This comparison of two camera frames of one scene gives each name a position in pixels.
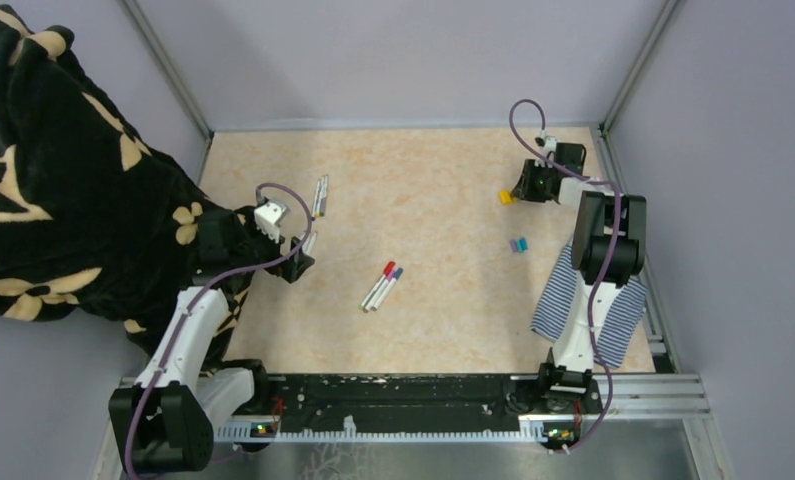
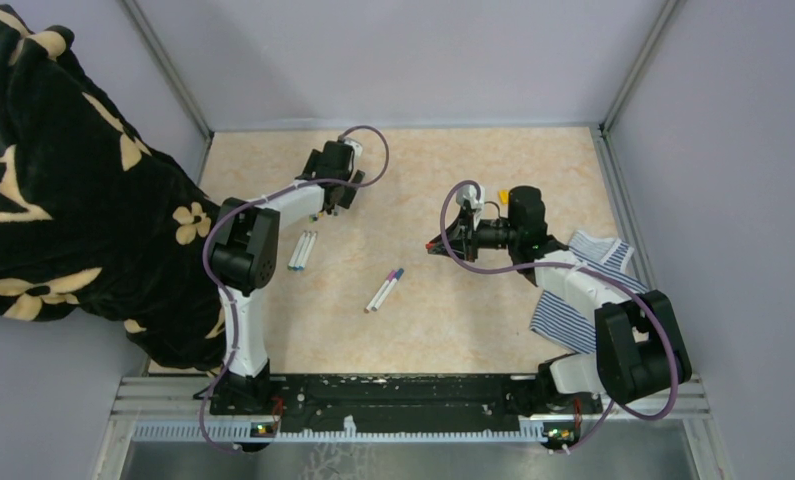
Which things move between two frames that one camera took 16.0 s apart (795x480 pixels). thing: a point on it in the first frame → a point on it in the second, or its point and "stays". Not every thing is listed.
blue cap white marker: (387, 288) stays
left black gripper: (293, 267) → (345, 201)
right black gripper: (523, 190) → (462, 236)
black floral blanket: (73, 208) stays
